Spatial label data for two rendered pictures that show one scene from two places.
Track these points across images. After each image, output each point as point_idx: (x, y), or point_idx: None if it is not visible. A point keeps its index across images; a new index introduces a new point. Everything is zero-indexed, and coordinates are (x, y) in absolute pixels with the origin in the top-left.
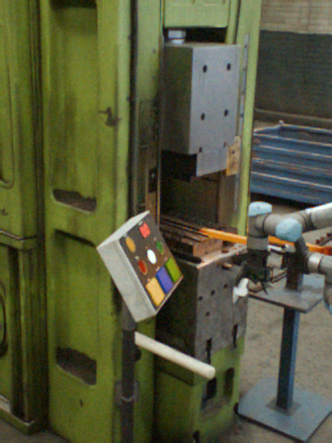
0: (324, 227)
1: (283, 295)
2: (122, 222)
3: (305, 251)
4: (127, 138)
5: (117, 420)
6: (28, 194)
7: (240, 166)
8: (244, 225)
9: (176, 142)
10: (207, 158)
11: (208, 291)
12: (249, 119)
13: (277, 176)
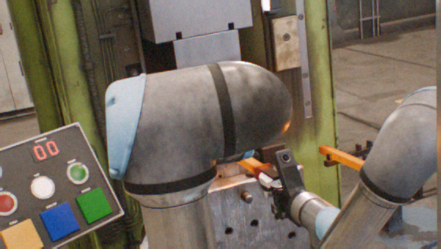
0: (225, 159)
1: None
2: (87, 135)
3: (295, 188)
4: (74, 27)
5: None
6: (42, 100)
7: (309, 57)
8: (332, 136)
9: (147, 28)
10: (197, 47)
11: (220, 228)
12: None
13: None
